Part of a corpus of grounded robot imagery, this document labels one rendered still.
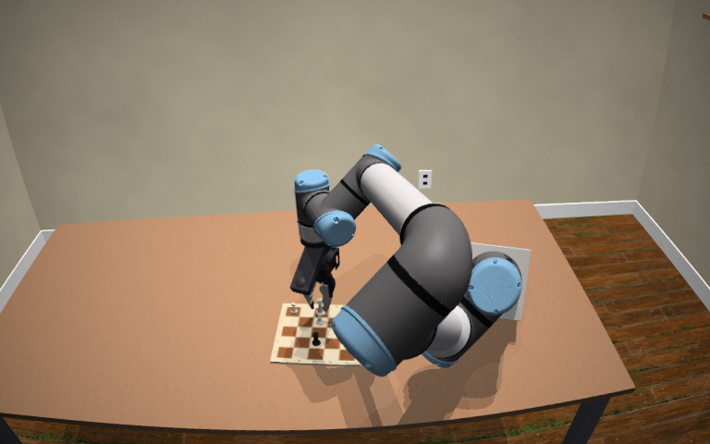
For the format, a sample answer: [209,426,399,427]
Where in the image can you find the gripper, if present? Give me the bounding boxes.
[300,238,340,313]

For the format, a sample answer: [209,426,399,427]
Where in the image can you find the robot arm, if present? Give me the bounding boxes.
[294,144,522,376]

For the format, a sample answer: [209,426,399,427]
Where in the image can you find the brown and cream checkered chessboard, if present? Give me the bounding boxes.
[270,303,361,366]

